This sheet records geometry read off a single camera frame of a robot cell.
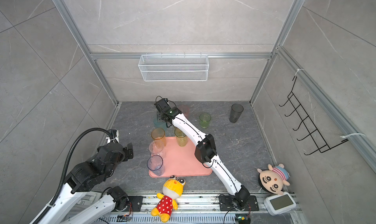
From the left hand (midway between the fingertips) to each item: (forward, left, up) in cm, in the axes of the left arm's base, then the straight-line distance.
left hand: (122, 142), depth 69 cm
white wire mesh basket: (+55, -23, +5) cm, 60 cm away
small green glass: (+30, -45, -22) cm, 59 cm away
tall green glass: (+14, -28, -22) cm, 38 cm away
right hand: (+26, -15, -13) cm, 33 cm away
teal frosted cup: (+20, -14, -14) cm, 28 cm away
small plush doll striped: (-16, -75, -16) cm, 79 cm away
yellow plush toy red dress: (-18, -24, -17) cm, 34 cm away
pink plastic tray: (-1, -28, -24) cm, 36 cm away
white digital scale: (-26, -73, -19) cm, 80 cm away
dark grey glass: (+29, -66, -13) cm, 73 cm away
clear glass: (+9, -11, -26) cm, 29 cm away
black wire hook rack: (+2, -89, +7) cm, 89 cm away
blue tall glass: (-6, -14, -15) cm, 21 cm away
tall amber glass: (+14, -13, -17) cm, 26 cm away
